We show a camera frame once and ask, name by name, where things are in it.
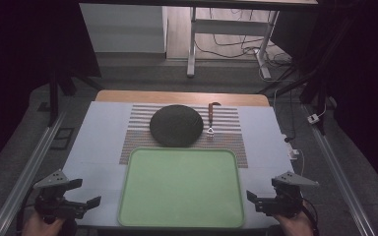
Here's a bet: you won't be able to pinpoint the black floor cables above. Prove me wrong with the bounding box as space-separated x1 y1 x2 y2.
194 8 293 83

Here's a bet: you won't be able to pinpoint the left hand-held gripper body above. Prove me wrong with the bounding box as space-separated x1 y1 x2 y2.
32 168 90 225

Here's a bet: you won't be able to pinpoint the person's right hand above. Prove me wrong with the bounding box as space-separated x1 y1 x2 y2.
273 202 315 236

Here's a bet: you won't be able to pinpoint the white power adapter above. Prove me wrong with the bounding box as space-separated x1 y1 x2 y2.
306 113 321 125

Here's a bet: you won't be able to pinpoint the white table cover sheet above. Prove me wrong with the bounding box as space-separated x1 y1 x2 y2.
60 100 295 230

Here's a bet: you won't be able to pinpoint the brown-handled metal fork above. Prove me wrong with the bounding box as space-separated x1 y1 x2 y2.
206 101 222 139

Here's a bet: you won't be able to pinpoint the metal rail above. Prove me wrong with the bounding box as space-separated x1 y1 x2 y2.
302 103 377 236
0 110 67 236

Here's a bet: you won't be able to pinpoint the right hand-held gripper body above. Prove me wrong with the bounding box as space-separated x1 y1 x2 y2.
255 170 320 219

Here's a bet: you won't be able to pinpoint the white plug with cable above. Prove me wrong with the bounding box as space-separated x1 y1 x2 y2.
286 147 306 178

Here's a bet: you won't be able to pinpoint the person's left hand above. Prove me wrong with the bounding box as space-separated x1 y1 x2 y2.
22 211 67 236

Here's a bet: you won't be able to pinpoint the black floor bracket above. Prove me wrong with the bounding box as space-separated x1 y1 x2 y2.
49 127 76 151

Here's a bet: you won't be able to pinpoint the white cabinet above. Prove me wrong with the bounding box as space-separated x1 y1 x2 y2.
79 3 169 55

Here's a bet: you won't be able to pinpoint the white desk frame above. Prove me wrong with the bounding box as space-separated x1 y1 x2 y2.
186 6 281 81

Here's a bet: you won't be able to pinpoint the black tripod stand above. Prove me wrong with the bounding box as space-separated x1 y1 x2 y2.
257 13 331 136

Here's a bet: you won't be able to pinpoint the striped woven placemat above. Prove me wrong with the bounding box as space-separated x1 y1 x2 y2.
118 103 249 169

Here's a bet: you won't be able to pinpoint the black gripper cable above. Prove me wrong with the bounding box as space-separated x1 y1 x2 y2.
299 196 320 236
15 193 37 235

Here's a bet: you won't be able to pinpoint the green plastic tray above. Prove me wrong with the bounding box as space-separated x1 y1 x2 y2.
117 147 246 229

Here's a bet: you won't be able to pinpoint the black round plate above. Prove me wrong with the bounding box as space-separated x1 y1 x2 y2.
149 104 205 148

